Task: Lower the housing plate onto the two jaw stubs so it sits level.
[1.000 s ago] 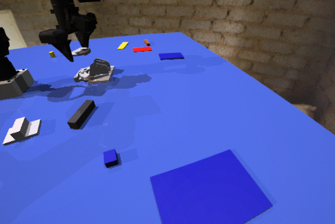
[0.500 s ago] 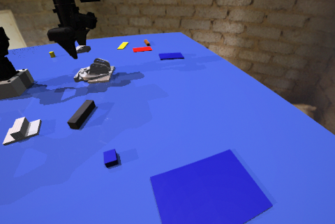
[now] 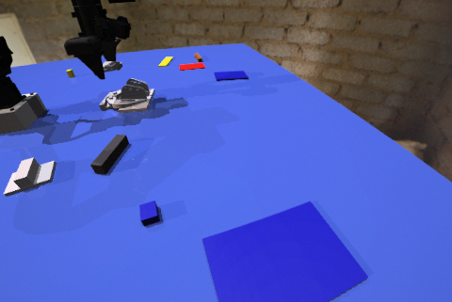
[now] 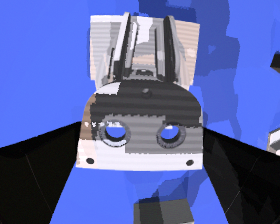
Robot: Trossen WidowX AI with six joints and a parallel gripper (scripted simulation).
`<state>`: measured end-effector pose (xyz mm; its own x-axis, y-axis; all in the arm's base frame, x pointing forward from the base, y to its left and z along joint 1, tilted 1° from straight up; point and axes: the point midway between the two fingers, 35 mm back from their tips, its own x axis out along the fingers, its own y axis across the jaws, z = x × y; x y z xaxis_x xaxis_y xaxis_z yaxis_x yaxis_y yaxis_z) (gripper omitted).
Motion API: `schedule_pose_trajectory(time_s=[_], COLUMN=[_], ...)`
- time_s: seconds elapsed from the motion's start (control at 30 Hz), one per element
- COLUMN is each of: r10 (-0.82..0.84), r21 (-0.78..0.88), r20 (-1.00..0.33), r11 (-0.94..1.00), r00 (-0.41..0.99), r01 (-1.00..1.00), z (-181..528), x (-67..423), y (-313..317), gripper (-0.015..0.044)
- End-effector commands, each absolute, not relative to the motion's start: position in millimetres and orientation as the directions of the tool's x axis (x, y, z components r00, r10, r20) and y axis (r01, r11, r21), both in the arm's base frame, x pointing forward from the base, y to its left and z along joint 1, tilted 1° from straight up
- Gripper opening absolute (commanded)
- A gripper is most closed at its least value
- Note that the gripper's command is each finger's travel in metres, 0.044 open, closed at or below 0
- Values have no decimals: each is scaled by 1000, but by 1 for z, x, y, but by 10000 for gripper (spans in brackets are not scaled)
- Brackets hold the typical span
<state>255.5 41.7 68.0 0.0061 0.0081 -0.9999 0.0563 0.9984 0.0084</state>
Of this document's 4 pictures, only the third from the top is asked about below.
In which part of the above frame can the yellow flat bar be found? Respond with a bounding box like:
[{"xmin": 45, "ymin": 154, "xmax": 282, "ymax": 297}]
[{"xmin": 158, "ymin": 56, "xmax": 173, "ymax": 67}]

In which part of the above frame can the red rectangular block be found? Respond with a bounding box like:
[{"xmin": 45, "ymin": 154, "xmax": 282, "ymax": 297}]
[{"xmin": 179, "ymin": 63, "xmax": 205, "ymax": 71}]

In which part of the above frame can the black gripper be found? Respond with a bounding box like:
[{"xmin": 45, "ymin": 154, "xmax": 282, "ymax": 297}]
[{"xmin": 64, "ymin": 4, "xmax": 121, "ymax": 80}]

